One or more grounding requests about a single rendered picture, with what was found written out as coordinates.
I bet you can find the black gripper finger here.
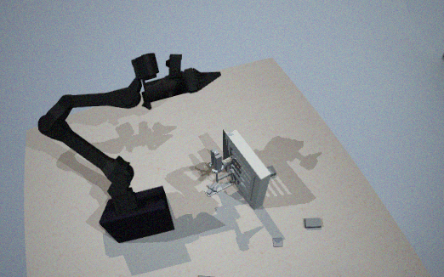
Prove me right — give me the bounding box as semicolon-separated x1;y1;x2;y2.
193;68;221;91

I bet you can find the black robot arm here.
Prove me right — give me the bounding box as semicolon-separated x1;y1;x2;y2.
37;53;183;216

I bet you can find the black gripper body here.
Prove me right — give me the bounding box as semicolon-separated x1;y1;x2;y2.
161;67;197;98

